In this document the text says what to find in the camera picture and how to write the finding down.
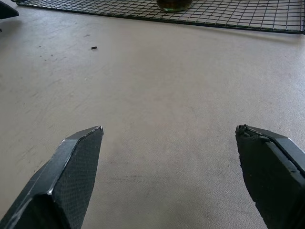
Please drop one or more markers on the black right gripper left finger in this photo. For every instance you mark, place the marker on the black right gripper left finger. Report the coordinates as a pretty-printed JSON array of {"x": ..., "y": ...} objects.
[{"x": 66, "y": 181}]

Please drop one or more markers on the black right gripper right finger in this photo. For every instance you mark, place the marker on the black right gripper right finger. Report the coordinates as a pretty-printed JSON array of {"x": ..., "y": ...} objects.
[{"x": 274, "y": 176}]

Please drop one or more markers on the small black debris piece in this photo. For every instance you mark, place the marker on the small black debris piece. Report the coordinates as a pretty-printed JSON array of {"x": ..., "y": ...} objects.
[{"x": 94, "y": 48}]

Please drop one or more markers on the black flat object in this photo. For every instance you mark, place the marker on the black flat object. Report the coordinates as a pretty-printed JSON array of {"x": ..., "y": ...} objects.
[{"x": 6, "y": 10}]

